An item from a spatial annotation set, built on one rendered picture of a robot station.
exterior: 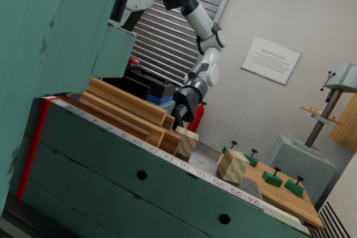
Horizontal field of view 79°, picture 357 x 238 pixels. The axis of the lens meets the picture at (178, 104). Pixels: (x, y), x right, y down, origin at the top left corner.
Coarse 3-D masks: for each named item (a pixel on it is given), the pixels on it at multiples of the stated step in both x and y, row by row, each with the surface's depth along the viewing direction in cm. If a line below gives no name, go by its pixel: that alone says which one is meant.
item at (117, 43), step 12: (108, 24) 25; (108, 36) 26; (120, 36) 28; (132, 36) 31; (108, 48) 27; (120, 48) 29; (132, 48) 33; (96, 60) 25; (108, 60) 28; (120, 60) 31; (96, 72) 26; (108, 72) 29; (120, 72) 32
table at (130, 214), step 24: (24, 144) 28; (48, 168) 27; (72, 168) 27; (216, 168) 41; (48, 192) 28; (72, 192) 27; (96, 192) 26; (120, 192) 25; (96, 216) 27; (120, 216) 26; (144, 216) 25; (168, 216) 24
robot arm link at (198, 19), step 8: (200, 8) 92; (184, 16) 95; (192, 16) 93; (200, 16) 93; (208, 16) 97; (192, 24) 96; (200, 24) 95; (208, 24) 96; (216, 24) 99; (200, 32) 99; (208, 32) 98; (216, 32) 98; (224, 40) 100
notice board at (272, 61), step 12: (252, 48) 298; (264, 48) 293; (276, 48) 288; (288, 48) 283; (252, 60) 299; (264, 60) 294; (276, 60) 289; (288, 60) 284; (252, 72) 300; (264, 72) 295; (276, 72) 290; (288, 72) 285
